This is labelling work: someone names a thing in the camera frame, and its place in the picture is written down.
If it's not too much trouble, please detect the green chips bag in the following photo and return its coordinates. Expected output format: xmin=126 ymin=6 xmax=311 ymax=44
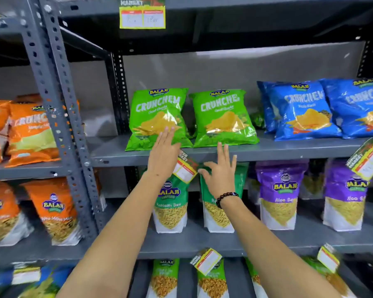
xmin=125 ymin=88 xmax=193 ymax=152
xmin=189 ymin=89 xmax=260 ymax=149

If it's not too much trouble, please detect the black bead bracelet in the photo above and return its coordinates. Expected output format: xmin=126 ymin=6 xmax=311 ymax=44
xmin=216 ymin=192 xmax=240 ymax=209

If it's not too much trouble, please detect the person's right hand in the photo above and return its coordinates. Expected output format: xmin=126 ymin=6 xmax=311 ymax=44
xmin=198 ymin=143 xmax=238 ymax=199

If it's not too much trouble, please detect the person's left forearm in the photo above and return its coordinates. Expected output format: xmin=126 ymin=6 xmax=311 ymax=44
xmin=56 ymin=171 xmax=172 ymax=298

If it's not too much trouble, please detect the person's left hand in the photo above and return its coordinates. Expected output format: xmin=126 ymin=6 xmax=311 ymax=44
xmin=147 ymin=126 xmax=181 ymax=181

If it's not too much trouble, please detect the person's right forearm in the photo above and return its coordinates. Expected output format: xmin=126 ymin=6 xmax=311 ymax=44
xmin=219 ymin=197 xmax=343 ymax=298

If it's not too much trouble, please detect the blue chips bag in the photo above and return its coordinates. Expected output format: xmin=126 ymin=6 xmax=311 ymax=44
xmin=257 ymin=81 xmax=343 ymax=142
xmin=319 ymin=78 xmax=373 ymax=139

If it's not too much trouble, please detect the yellow shelf price label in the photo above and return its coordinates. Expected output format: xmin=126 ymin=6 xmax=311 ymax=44
xmin=173 ymin=150 xmax=199 ymax=184
xmin=346 ymin=138 xmax=373 ymax=181
xmin=190 ymin=248 xmax=223 ymax=277
xmin=317 ymin=243 xmax=341 ymax=274
xmin=11 ymin=265 xmax=42 ymax=285
xmin=119 ymin=0 xmax=166 ymax=30

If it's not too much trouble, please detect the purple snack pouch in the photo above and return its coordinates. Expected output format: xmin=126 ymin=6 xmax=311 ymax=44
xmin=299 ymin=159 xmax=331 ymax=201
xmin=322 ymin=159 xmax=369 ymax=232
xmin=255 ymin=160 xmax=309 ymax=231

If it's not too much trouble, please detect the green snack pouch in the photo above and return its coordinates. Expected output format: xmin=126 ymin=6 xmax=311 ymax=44
xmin=152 ymin=172 xmax=189 ymax=234
xmin=244 ymin=257 xmax=268 ymax=298
xmin=301 ymin=256 xmax=358 ymax=298
xmin=197 ymin=259 xmax=230 ymax=298
xmin=200 ymin=162 xmax=249 ymax=234
xmin=146 ymin=258 xmax=180 ymax=298

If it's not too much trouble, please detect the orange snack pouch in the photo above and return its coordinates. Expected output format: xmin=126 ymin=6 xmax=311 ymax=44
xmin=21 ymin=177 xmax=82 ymax=246
xmin=0 ymin=181 xmax=34 ymax=247
xmin=93 ymin=170 xmax=108 ymax=212

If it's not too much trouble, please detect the grey metal shelf rack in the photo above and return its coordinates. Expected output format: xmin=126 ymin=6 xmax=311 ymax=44
xmin=0 ymin=0 xmax=113 ymax=268
xmin=37 ymin=0 xmax=373 ymax=298

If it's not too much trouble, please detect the blue and green snack packet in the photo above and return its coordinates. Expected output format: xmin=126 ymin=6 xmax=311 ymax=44
xmin=0 ymin=265 xmax=76 ymax=298

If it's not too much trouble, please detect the small green packet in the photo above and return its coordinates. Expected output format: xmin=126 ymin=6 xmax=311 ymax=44
xmin=250 ymin=111 xmax=265 ymax=130

